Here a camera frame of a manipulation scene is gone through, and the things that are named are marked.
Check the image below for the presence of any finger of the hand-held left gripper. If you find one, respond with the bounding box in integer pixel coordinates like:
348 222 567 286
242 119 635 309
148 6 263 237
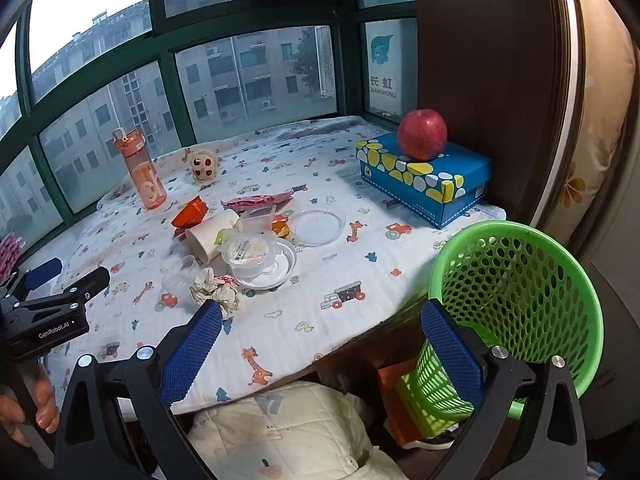
15 266 111 313
7 257 63 295

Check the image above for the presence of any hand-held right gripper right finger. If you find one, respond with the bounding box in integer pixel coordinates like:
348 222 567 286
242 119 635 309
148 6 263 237
420 299 588 480

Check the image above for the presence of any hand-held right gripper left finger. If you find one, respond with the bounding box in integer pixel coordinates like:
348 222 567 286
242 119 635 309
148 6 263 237
54 300 223 480

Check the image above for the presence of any white tissue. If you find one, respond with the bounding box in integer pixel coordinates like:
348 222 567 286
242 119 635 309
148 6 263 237
190 267 242 317

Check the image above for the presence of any small clear plastic cup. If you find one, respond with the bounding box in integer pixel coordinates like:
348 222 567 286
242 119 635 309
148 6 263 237
161 255 201 291

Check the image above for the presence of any green mesh plastic basket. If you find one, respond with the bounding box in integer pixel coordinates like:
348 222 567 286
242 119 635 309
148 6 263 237
395 220 605 436

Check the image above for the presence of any clear plastic bowl with label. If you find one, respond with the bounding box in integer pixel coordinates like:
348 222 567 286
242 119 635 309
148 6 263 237
220 232 281 277

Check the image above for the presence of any white paper cup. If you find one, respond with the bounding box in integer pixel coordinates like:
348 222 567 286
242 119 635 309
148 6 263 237
186 208 241 264

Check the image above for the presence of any round white plastic lid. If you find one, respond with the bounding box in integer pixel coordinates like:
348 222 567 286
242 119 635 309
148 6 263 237
232 237 298 291

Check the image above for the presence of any orange snack wrapper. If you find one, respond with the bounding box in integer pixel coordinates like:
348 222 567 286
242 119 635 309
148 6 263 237
171 196 210 240

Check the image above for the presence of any clear rectangular plastic tray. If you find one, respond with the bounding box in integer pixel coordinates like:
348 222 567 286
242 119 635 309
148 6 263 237
235 205 286 234

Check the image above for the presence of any pink snack packet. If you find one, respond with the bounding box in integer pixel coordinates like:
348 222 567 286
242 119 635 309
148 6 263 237
221 192 296 213

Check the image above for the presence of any round clear plastic lid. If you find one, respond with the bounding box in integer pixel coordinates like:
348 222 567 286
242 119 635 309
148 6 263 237
290 209 347 247

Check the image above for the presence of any person's left hand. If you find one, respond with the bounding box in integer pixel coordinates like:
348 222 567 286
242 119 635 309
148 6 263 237
0 372 61 448

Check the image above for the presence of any pink white striped object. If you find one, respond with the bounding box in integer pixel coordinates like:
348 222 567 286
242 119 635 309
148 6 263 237
0 232 28 286

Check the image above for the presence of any orange box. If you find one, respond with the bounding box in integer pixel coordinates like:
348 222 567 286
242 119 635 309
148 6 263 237
376 360 426 446

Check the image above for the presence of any black and white shoe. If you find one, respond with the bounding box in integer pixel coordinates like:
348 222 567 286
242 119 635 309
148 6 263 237
410 432 458 453

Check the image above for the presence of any white quilted jacket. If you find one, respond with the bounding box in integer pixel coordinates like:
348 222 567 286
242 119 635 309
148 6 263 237
190 381 408 480

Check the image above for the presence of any orange plastic water bottle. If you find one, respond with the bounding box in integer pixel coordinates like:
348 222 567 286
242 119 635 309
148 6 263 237
112 128 168 211

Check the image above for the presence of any white cartoon printed blanket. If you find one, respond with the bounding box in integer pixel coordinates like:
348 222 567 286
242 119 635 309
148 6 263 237
20 115 508 416

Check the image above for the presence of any round beige plush toy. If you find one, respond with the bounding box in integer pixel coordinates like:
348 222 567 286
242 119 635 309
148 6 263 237
187 147 221 182

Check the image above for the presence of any blue pebble print tissue box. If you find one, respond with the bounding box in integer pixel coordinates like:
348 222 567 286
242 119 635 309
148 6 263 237
356 132 493 230

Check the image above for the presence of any red apple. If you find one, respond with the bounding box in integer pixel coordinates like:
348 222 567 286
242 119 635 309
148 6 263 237
397 109 448 162

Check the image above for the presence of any beige floral curtain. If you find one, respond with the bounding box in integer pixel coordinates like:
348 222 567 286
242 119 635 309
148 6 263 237
530 0 640 261

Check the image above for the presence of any white printed outdoor air conditioner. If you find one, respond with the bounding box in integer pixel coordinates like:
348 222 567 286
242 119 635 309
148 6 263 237
365 20 418 116

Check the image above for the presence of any brown wooden cabinet panel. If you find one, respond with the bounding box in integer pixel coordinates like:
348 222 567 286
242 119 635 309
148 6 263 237
410 0 586 221

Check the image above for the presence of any white louvered outdoor unit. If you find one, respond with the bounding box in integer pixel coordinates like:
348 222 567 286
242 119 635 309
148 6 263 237
315 25 337 98

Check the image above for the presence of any green window frame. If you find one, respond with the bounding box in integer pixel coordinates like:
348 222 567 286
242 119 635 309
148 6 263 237
0 0 418 241

